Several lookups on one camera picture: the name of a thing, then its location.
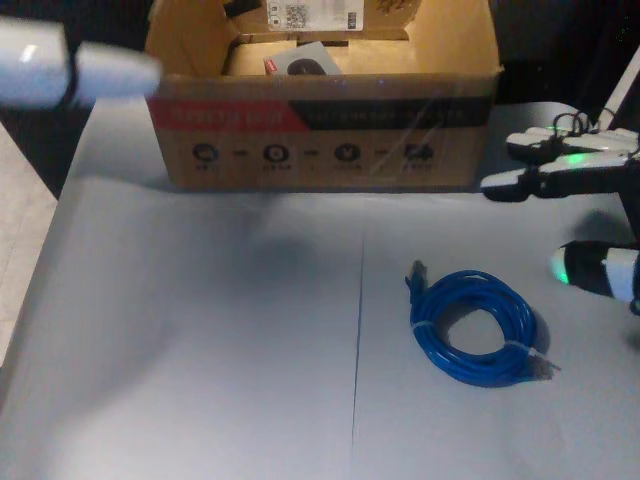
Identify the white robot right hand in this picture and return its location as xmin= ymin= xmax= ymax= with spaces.
xmin=478 ymin=112 xmax=640 ymax=317

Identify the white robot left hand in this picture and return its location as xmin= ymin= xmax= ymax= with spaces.
xmin=0 ymin=18 xmax=164 ymax=109

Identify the grey box with black circle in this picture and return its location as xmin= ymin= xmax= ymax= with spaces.
xmin=263 ymin=46 xmax=344 ymax=77

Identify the blue cable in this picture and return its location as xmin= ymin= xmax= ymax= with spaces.
xmin=403 ymin=258 xmax=557 ymax=389

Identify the open cardboard box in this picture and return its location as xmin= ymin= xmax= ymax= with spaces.
xmin=144 ymin=0 xmax=503 ymax=194

